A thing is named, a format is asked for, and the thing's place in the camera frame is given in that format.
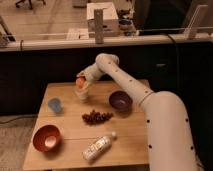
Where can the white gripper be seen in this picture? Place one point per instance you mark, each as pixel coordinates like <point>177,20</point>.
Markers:
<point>91,73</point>

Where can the wooden table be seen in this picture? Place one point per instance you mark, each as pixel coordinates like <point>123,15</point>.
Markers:
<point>130,147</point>

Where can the black office chair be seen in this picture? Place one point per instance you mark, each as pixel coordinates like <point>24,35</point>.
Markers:
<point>17,4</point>

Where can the wooden post on counter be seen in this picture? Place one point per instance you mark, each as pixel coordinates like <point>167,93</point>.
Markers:
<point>98,26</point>

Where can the white plastic bottle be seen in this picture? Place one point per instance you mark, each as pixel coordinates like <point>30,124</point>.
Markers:
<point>99,146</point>

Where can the blue plastic cup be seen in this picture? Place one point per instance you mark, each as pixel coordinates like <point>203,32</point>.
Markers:
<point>55,105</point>

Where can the purple bowl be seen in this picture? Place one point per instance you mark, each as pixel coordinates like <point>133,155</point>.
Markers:
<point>120,101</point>

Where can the red orange bowl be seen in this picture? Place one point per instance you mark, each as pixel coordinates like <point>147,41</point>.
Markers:
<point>46,138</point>

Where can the bunch of red grapes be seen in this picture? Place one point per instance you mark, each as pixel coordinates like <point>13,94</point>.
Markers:
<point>95,117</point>

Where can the white angled bracket right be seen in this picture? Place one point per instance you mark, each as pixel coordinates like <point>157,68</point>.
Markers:
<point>191,30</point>

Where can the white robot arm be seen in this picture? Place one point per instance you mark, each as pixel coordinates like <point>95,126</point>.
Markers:
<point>170,142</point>

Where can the white paper cup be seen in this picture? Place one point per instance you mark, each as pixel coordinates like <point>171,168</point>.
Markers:
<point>83,93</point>

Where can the orange yellow apple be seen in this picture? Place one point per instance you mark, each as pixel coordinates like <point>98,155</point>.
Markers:
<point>80,81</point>

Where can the dark bowl on desk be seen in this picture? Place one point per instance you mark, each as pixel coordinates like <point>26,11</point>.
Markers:
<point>125,24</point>

